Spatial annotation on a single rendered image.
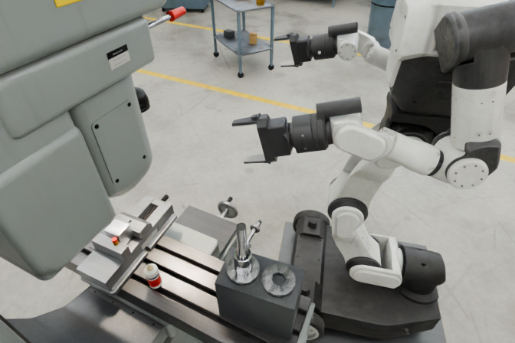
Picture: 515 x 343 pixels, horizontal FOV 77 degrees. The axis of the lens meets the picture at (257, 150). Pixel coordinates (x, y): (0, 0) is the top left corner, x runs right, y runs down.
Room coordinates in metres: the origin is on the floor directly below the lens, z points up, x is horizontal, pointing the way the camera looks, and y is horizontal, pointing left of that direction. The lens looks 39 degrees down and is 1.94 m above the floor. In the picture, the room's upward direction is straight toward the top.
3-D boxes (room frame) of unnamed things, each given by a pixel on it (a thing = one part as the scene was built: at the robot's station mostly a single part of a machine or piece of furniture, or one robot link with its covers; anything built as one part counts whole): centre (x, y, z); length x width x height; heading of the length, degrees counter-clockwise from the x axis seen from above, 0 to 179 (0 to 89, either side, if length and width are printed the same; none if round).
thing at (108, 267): (0.69, 0.45, 0.99); 0.35 x 0.15 x 0.11; 156
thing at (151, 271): (0.55, 0.33, 0.99); 0.04 x 0.04 x 0.11
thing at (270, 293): (0.47, -0.01, 1.03); 0.22 x 0.12 x 0.20; 71
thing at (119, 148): (0.63, 0.39, 1.47); 0.21 x 0.19 x 0.32; 65
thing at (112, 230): (0.66, 0.46, 1.04); 0.06 x 0.05 x 0.06; 66
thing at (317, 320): (0.60, -0.18, 0.50); 0.20 x 0.05 x 0.20; 77
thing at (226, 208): (1.08, 0.17, 0.63); 0.16 x 0.12 x 0.12; 155
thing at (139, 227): (0.72, 0.44, 1.02); 0.12 x 0.06 x 0.04; 66
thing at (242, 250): (0.48, 0.04, 1.25); 0.03 x 0.03 x 0.11
